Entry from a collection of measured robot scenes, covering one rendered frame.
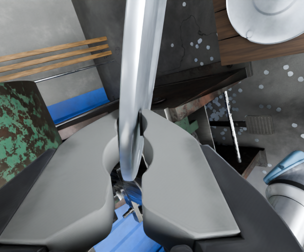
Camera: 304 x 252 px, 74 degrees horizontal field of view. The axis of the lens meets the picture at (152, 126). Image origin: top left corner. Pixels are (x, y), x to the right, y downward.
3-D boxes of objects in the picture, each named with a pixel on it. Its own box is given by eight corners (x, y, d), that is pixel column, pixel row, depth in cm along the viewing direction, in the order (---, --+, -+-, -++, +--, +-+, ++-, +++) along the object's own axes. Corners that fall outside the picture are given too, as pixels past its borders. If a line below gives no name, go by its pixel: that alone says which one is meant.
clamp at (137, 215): (139, 190, 91) (121, 205, 85) (150, 219, 96) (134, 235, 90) (131, 187, 96) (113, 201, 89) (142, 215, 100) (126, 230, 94)
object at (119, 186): (124, 164, 84) (116, 170, 81) (136, 194, 88) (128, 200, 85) (113, 161, 90) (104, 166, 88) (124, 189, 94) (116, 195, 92)
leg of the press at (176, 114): (250, 53, 102) (101, 124, 47) (253, 75, 105) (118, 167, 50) (137, 82, 170) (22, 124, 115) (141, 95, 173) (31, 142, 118)
